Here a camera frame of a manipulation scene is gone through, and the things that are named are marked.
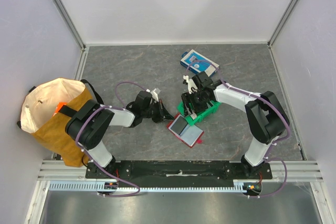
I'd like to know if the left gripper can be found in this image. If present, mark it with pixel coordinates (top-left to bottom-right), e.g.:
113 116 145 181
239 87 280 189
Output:
142 99 174 123

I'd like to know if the white credit card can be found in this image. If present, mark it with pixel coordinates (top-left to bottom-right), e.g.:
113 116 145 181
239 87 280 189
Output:
191 113 197 120

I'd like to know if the green plastic bin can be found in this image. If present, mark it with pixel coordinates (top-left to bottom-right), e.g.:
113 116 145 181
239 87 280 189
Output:
177 101 221 126

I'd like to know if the red card holder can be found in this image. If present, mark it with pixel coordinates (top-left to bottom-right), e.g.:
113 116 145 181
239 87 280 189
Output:
167 113 204 148

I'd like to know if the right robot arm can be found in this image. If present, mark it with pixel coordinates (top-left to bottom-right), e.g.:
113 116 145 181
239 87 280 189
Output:
181 72 290 179

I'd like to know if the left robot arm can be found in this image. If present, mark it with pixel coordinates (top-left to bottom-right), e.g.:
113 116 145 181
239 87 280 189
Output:
59 89 174 178

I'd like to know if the blue white product box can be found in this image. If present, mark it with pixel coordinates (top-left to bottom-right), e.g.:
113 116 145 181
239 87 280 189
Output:
180 49 219 77

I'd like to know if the orange item in bag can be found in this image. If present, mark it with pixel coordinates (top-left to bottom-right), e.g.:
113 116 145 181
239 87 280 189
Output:
53 102 67 116

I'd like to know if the brown paper tote bag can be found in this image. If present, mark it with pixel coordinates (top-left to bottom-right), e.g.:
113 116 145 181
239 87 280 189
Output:
18 78 103 167

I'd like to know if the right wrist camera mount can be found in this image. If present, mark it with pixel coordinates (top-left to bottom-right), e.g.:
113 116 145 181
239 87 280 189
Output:
183 76 198 94

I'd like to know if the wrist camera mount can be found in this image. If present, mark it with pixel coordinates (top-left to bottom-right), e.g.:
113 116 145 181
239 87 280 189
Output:
146 88 161 102
183 76 198 94

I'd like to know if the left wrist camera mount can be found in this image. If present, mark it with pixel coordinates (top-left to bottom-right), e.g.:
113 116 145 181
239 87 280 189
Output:
146 88 161 102

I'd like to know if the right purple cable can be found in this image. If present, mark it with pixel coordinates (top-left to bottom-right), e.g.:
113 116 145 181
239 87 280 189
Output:
185 60 292 199

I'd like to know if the purple cable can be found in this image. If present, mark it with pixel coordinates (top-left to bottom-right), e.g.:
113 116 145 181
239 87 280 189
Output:
75 81 142 198
185 60 292 199

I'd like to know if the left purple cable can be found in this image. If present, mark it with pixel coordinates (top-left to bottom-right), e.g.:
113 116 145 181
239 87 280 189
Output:
75 81 142 198

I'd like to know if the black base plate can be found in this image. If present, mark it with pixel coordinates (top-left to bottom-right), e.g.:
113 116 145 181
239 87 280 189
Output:
85 159 274 183

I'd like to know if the grey slotted cable duct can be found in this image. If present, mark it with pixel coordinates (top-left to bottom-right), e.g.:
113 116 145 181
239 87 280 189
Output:
49 180 247 193

